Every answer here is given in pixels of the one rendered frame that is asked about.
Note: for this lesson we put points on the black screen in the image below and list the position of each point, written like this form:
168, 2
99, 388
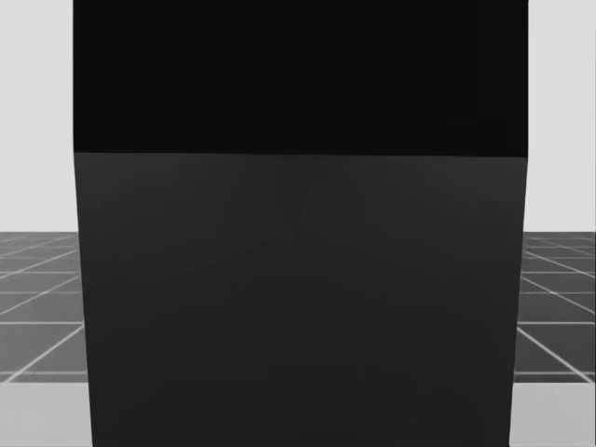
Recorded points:
298, 139

